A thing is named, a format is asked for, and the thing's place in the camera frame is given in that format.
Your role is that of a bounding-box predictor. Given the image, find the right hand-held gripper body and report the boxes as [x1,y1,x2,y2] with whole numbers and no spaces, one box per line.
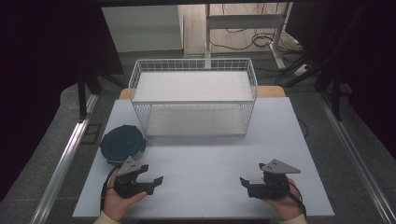
[247,159,302,201]

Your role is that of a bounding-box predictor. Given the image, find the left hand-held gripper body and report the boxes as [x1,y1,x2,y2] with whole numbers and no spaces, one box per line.
[112,156,155,200]

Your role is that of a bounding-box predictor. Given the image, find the white wire shelf rack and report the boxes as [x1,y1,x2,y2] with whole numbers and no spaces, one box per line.
[128,57,259,138]

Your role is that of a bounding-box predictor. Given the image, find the person's left hand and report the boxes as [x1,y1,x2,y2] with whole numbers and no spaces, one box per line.
[103,173,148,223]

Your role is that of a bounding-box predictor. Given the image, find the person's right hand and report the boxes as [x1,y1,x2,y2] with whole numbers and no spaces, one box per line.
[262,178,305,222]

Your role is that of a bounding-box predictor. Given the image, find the dark square floor plate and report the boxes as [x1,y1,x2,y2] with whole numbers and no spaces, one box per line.
[80,123,103,146]

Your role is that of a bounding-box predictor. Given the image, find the wooden table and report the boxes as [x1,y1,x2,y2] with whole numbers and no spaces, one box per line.
[119,85,287,101]

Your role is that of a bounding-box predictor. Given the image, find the black metal stand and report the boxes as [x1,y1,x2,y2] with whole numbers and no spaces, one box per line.
[281,4,368,122]
[76,69,129,123]

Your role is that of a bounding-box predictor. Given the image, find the white power strip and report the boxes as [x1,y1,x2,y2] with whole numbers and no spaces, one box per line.
[291,63,313,77]

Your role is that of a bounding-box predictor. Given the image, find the white cabinet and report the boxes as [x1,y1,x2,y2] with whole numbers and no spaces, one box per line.
[101,4,185,54]

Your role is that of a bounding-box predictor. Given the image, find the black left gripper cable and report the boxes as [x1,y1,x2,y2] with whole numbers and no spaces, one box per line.
[99,165,121,214]

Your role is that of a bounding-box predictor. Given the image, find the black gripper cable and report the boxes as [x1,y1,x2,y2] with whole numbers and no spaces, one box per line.
[99,165,121,214]
[287,181,308,218]

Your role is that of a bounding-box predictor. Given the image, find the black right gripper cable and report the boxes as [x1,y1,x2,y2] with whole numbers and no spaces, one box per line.
[287,181,308,218]

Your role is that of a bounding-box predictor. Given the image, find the aluminium rail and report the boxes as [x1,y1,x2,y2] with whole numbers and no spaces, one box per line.
[317,91,396,224]
[29,92,100,224]

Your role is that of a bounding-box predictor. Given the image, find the black floor cables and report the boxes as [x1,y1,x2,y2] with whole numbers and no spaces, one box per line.
[208,3,307,63]

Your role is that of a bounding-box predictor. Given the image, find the white desk frame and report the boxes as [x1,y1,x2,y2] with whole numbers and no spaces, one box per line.
[204,2,293,70]

